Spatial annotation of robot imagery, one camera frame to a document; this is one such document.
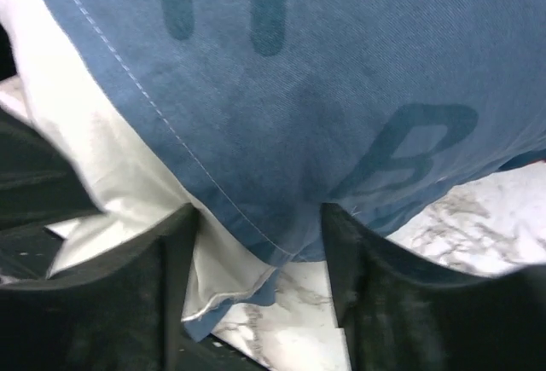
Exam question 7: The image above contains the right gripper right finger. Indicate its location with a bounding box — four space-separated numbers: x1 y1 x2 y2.
321 204 545 371

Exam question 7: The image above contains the white pillow with red logo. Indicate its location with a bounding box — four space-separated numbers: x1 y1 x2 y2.
0 0 282 325

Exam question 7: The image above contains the blue lettered pillowcase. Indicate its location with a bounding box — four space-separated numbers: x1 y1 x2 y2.
44 0 545 339

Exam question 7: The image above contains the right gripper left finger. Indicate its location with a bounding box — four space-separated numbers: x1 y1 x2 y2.
1 206 198 370

